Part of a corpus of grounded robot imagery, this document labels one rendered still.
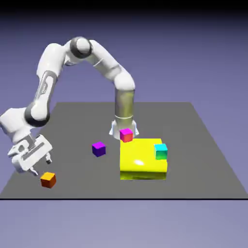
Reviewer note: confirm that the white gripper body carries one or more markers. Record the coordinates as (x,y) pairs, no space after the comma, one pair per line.
(33,155)

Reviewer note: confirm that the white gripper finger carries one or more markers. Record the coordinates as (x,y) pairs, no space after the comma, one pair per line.
(34,171)
(48,158)

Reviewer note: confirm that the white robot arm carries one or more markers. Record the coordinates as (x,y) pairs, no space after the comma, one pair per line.
(48,64)

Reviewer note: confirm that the small orange cube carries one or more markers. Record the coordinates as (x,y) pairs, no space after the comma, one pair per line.
(48,179)

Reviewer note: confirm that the small purple cube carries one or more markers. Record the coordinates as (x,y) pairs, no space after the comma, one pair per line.
(98,148)

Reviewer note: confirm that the small magenta cube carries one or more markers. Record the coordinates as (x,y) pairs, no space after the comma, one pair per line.
(126,135)

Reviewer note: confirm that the small cyan cube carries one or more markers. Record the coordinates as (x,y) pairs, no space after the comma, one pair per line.
(161,151)

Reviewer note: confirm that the large yellow box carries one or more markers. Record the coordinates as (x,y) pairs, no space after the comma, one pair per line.
(139,157)

